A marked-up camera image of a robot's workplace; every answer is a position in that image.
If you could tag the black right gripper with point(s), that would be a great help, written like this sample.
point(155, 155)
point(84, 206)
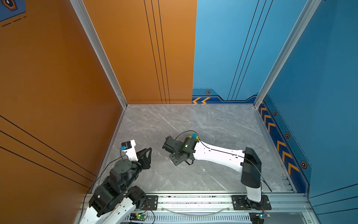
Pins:
point(175, 162)

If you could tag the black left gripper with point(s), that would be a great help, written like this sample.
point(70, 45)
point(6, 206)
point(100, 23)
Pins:
point(143, 159)

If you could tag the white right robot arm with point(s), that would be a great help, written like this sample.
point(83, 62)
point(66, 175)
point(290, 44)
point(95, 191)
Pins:
point(245, 161)

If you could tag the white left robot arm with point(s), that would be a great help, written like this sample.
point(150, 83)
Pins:
point(115, 199)

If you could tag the left circuit board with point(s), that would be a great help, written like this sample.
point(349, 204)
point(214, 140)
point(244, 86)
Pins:
point(139, 217)

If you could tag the circuit board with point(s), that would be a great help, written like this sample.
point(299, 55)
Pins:
point(263, 215)
point(139, 217)

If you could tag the right circuit board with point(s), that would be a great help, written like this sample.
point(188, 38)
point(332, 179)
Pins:
point(263, 215)

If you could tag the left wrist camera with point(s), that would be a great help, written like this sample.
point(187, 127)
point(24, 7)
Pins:
point(128, 148)

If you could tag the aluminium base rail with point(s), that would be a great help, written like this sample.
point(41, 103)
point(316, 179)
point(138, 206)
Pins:
point(220, 208)

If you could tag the aluminium corner post left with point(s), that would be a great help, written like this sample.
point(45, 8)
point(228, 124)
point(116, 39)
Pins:
point(94, 39)

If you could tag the aluminium corner post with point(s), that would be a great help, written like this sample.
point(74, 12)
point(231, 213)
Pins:
point(295, 34)
point(94, 39)

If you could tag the aluminium corner post right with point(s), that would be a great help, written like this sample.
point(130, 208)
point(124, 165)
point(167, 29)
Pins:
point(295, 34)

